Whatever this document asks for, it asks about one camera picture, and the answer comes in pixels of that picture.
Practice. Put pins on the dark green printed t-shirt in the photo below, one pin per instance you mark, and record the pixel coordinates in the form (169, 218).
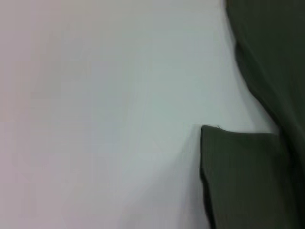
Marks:
(250, 179)

